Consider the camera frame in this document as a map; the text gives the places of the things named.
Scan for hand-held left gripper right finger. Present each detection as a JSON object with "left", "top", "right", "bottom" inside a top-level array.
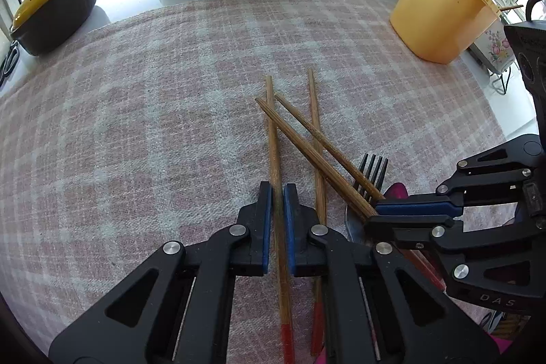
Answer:
[{"left": 283, "top": 183, "right": 500, "bottom": 364}]

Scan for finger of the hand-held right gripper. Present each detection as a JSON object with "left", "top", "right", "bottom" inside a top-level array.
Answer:
[
  {"left": 365, "top": 215, "right": 535, "bottom": 302},
  {"left": 375, "top": 135, "right": 545, "bottom": 217}
]

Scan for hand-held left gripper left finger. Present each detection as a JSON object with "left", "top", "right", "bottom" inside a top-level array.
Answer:
[{"left": 49, "top": 181, "right": 274, "bottom": 364}]

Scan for dark metal fork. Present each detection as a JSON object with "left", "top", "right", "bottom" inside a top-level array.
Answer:
[{"left": 356, "top": 153, "right": 390, "bottom": 200}]

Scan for red-tipped wooden chopstick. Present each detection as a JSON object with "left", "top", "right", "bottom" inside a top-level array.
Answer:
[
  {"left": 255, "top": 97, "right": 379, "bottom": 220},
  {"left": 274, "top": 93, "right": 387, "bottom": 200},
  {"left": 265, "top": 75, "right": 296, "bottom": 364},
  {"left": 307, "top": 68, "right": 328, "bottom": 357}
]

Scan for pink plastic utensil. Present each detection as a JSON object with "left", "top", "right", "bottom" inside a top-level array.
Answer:
[{"left": 382, "top": 181, "right": 408, "bottom": 200}]

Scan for floral ceramic holder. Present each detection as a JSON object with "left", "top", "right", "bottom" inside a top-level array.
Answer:
[{"left": 471, "top": 0, "right": 519, "bottom": 75}]

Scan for metal spoon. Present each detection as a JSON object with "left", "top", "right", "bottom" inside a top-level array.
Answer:
[{"left": 345, "top": 204, "right": 376, "bottom": 243}]

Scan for yellow plastic container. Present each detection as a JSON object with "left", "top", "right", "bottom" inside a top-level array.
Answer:
[{"left": 389, "top": 0, "right": 503, "bottom": 65}]

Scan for pink plaid cloth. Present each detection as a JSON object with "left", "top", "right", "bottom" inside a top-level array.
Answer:
[{"left": 0, "top": 0, "right": 513, "bottom": 364}]

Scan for black ceramic pot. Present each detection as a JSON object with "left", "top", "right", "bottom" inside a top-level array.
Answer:
[{"left": 9, "top": 0, "right": 105, "bottom": 57}]

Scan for black scissors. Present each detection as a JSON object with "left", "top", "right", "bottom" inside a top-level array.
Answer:
[{"left": 0, "top": 41, "right": 20, "bottom": 87}]

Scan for black wire rack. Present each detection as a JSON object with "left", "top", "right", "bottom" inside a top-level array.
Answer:
[{"left": 486, "top": 63, "right": 518, "bottom": 96}]

